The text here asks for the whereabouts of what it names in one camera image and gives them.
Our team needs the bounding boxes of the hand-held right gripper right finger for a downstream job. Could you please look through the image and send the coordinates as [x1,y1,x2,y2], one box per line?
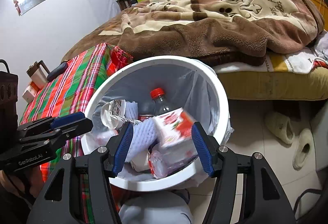
[191,122,298,224]

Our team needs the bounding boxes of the red clear plastic packet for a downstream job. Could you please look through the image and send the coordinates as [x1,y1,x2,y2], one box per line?
[149,147,198,179]

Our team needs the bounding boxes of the person's left forearm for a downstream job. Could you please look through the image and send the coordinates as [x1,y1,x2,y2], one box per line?
[0,183,31,224]

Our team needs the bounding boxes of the person's left hand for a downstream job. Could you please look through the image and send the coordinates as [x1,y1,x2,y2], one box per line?
[0,166,44,197]

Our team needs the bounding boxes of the white paper wrapper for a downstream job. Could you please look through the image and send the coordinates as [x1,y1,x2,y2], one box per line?
[101,100,126,135]

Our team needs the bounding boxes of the red white drink carton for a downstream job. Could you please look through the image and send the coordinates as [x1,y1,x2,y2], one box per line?
[153,107,196,149]

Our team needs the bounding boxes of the plaid tablecloth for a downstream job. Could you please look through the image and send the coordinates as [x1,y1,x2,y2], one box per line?
[19,43,134,224]

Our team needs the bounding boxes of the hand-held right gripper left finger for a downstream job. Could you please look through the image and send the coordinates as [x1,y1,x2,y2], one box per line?
[26,122,134,224]

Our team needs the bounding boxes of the plastic bottle with red label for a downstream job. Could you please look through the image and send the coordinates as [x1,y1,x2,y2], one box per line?
[138,87,185,122]

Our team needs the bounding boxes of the beige tumbler with brown lid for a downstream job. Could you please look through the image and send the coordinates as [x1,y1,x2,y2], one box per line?
[26,60,51,89]

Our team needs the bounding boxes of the cream slipper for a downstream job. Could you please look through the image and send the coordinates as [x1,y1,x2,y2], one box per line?
[293,128,322,170]
[265,111,296,145]

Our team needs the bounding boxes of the white orange cardboard box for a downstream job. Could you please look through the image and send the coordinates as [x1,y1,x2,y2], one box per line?
[22,81,39,104]

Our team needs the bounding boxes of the dark glasses case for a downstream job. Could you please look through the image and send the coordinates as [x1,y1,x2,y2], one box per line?
[47,62,68,82]

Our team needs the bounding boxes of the brown beige blanket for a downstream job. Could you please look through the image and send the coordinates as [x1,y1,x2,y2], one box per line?
[61,0,326,66]

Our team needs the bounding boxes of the white round bin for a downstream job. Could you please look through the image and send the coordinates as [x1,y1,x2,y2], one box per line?
[81,55,230,192]

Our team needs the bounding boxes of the clear plastic bin liner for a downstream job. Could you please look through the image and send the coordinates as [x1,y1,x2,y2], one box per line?
[91,61,235,187]

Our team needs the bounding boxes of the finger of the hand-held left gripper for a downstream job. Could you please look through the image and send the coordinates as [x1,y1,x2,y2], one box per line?
[17,111,85,137]
[20,119,93,149]

